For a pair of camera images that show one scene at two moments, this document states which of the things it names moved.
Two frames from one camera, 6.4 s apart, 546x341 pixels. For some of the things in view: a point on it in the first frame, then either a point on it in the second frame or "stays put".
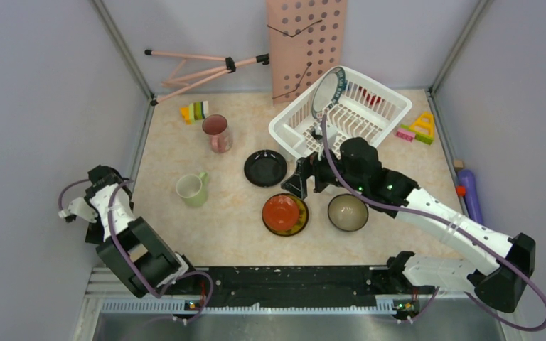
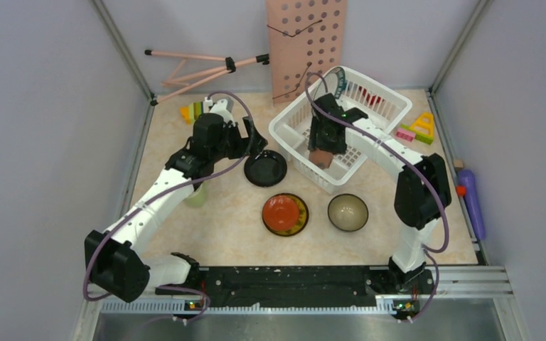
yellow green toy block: x=423 y=128 stays put
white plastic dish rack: x=365 y=109 stays put
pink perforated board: x=306 y=39 stays put
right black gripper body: x=357 y=180 to x=320 y=138
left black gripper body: x=130 y=195 to x=232 y=145
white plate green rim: x=328 y=91 stays put
